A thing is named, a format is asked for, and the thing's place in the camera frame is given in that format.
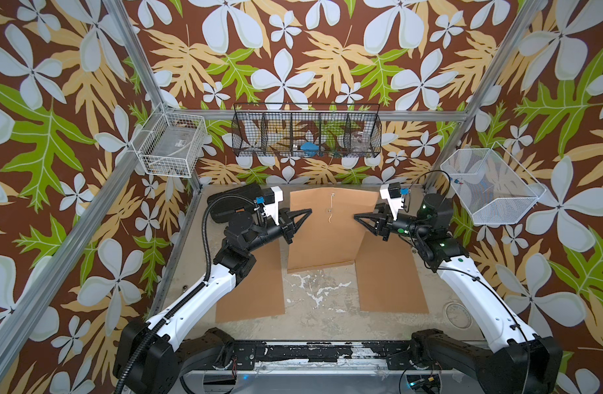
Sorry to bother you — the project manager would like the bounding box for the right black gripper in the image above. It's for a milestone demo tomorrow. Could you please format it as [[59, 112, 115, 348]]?
[[356, 205, 432, 246]]

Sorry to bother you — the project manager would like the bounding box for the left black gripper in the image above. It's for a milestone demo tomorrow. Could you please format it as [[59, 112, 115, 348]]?
[[241, 207, 307, 256]]

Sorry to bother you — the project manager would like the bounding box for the brown file bag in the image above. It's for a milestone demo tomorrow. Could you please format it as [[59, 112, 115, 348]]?
[[288, 187, 379, 274], [215, 241, 285, 323], [355, 233, 429, 314]]

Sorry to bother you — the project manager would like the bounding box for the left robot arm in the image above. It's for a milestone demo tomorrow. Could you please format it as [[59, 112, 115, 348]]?
[[114, 208, 312, 393]]

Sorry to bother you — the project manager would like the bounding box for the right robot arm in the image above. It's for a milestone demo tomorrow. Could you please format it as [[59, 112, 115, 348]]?
[[354, 194, 563, 393]]

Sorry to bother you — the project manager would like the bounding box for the blue object in basket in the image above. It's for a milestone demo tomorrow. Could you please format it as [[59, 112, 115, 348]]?
[[301, 142, 320, 158]]

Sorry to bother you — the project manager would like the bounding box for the clear round lid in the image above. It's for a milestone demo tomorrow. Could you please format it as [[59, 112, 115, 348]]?
[[443, 302, 473, 330]]

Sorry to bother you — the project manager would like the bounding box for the white mesh basket right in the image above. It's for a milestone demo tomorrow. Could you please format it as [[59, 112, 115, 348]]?
[[441, 143, 547, 227]]

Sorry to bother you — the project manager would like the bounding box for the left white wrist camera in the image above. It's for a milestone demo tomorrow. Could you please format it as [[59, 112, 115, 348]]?
[[255, 186, 283, 225]]

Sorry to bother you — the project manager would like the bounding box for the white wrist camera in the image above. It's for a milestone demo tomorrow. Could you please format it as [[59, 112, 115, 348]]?
[[379, 182, 410, 220], [255, 186, 283, 225]]

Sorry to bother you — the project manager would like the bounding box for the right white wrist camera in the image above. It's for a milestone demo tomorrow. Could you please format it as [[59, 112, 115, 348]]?
[[379, 182, 410, 220]]

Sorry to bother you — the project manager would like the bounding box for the black wire basket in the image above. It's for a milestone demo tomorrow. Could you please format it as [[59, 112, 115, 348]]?
[[230, 103, 382, 159]]

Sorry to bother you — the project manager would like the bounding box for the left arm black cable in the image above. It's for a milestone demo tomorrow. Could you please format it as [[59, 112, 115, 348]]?
[[115, 193, 255, 394]]

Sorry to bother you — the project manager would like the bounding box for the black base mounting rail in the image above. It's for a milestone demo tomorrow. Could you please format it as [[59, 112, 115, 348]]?
[[187, 339, 454, 371]]

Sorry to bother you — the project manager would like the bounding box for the white wire basket left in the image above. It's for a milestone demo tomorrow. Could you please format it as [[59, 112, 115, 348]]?
[[132, 112, 208, 178]]

